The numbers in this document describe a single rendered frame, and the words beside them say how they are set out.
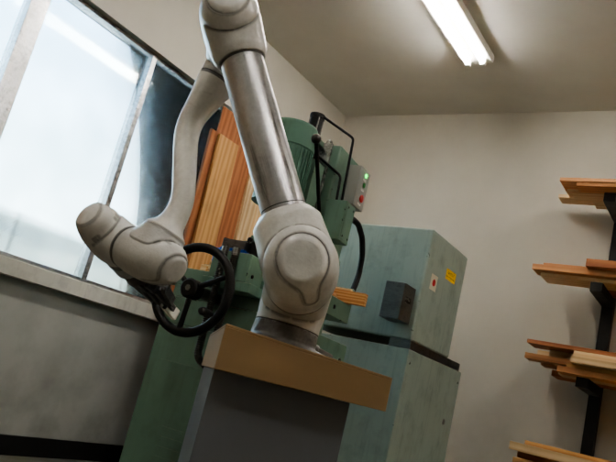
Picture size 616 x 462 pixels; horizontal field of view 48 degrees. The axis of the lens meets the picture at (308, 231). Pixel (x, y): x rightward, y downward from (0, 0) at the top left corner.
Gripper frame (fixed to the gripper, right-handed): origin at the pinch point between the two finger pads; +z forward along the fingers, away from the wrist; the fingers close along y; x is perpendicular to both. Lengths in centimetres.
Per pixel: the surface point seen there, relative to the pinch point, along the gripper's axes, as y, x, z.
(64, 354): 137, -16, 110
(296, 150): 1, -78, 20
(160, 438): 16, 23, 45
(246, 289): -6.3, -20.3, 19.4
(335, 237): -11, -63, 49
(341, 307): -28, -31, 40
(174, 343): 20.7, -4.6, 35.2
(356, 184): -10, -90, 51
